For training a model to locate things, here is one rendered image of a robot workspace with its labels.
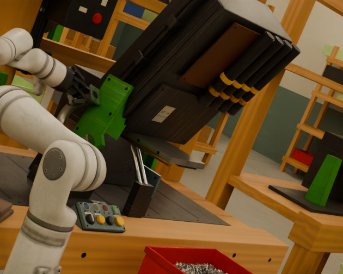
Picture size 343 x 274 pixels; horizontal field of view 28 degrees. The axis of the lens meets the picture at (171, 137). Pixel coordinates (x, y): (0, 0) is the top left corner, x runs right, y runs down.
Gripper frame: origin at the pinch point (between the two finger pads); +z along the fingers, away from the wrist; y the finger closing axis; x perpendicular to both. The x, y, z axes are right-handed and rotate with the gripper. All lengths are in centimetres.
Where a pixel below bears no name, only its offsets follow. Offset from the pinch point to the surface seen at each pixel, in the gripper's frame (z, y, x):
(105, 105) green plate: 3.1, -3.5, -4.3
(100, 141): 2.7, -15.2, -2.4
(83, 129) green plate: 3.1, -8.5, 4.2
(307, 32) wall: 830, 613, 157
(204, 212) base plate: 69, -16, 1
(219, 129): 559, 320, 223
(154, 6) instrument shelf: 16.8, 37.5, -16.0
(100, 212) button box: 0.6, -38.5, -2.9
